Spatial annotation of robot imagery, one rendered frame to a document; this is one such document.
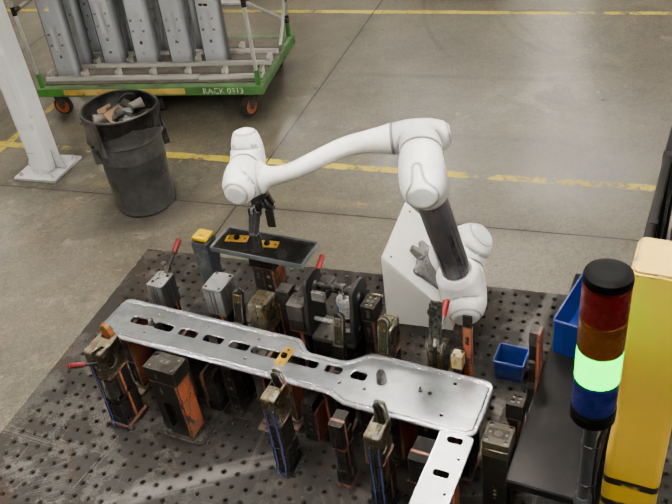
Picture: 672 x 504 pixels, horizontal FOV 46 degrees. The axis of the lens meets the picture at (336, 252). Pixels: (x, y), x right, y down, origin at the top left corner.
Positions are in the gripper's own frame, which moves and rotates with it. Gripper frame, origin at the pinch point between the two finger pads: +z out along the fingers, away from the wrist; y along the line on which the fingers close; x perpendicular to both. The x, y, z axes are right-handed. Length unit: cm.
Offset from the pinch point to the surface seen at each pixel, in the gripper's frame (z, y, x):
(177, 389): 24, -53, 16
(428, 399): 20, -48, -65
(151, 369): 17, -52, 24
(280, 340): 20.1, -30.5, -12.6
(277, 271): 13.5, -3.1, -3.3
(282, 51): 93, 366, 131
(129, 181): 91, 164, 166
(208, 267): 16.5, -0.4, 25.4
